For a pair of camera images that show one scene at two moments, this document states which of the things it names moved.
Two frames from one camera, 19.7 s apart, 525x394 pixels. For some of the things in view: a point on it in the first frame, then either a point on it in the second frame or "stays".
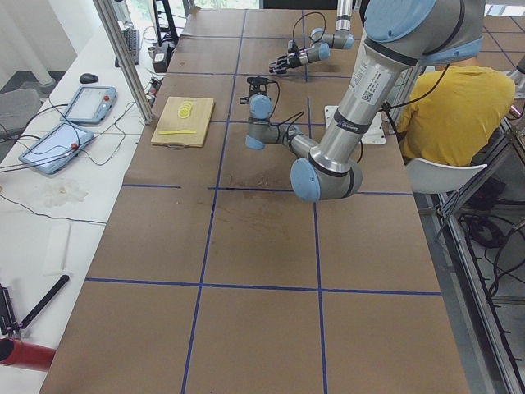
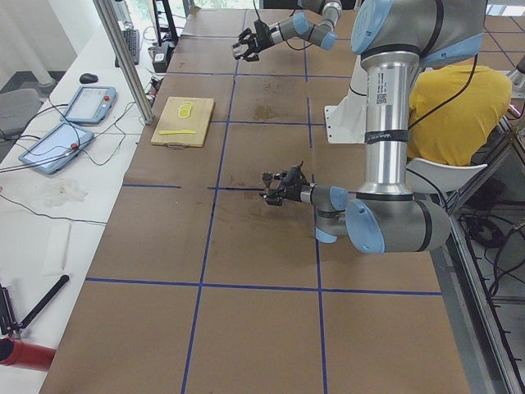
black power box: (160, 57) stays
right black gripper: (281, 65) -> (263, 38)
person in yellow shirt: (455, 112) stays
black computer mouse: (87, 78) stays
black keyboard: (132, 39) stays
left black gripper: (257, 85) -> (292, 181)
